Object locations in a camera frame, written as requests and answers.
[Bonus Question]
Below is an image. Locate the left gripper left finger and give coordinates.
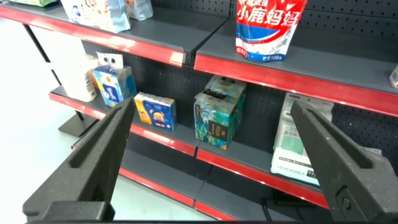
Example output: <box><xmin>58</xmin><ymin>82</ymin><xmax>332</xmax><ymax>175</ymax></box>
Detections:
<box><xmin>22</xmin><ymin>97</ymin><xmax>137</xmax><ymax>222</ymax></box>

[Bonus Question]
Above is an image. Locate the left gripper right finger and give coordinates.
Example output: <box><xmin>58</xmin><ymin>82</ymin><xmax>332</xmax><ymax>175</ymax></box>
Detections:
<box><xmin>290</xmin><ymin>100</ymin><xmax>398</xmax><ymax>222</ymax></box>

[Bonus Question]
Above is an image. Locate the pale green wipes pack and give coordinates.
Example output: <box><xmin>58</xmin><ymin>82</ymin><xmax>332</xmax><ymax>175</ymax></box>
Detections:
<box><xmin>270</xmin><ymin>91</ymin><xmax>382</xmax><ymax>187</ymax></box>

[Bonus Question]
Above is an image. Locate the blue and orange tissue pack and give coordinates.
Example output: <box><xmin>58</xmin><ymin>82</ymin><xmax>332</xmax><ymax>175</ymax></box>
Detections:
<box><xmin>134</xmin><ymin>91</ymin><xmax>178</xmax><ymax>132</ymax></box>

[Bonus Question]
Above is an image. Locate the blue and white tissue pack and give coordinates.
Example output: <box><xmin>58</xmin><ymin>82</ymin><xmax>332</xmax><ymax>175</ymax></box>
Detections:
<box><xmin>92</xmin><ymin>52</ymin><xmax>138</xmax><ymax>108</ymax></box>

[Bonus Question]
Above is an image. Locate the green patterned tissue pack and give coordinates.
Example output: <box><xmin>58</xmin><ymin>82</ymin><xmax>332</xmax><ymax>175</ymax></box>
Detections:
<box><xmin>193</xmin><ymin>75</ymin><xmax>248</xmax><ymax>151</ymax></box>

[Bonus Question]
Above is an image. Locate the white and blue snack bag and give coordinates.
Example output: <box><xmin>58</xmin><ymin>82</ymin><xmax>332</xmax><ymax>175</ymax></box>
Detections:
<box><xmin>60</xmin><ymin>0</ymin><xmax>132</xmax><ymax>34</ymax></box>

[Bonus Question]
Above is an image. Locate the red and white pouch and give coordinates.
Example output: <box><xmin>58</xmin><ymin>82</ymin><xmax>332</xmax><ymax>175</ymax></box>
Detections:
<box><xmin>234</xmin><ymin>0</ymin><xmax>308</xmax><ymax>63</ymax></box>

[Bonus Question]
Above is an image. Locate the pale blue bag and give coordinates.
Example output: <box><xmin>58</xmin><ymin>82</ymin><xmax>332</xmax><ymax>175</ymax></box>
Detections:
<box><xmin>125</xmin><ymin>0</ymin><xmax>154</xmax><ymax>22</ymax></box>

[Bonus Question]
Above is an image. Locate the black cable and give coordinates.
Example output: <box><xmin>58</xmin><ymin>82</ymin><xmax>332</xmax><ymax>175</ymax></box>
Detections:
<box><xmin>261</xmin><ymin>197</ymin><xmax>273</xmax><ymax>222</ymax></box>

